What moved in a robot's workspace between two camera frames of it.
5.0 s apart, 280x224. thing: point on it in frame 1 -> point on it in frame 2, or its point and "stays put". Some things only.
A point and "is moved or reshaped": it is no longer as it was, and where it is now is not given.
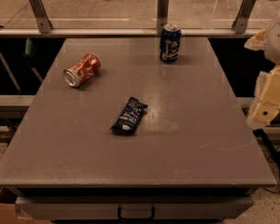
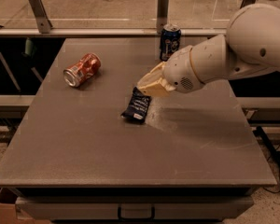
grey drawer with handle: x=133 y=208 stays put
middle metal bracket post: x=162 y=9 stays put
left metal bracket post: x=43 y=21 stays put
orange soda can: x=83 y=71 stays put
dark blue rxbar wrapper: x=130 y=119 is moved or reshaped
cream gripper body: x=279 y=42 -> x=179 y=69
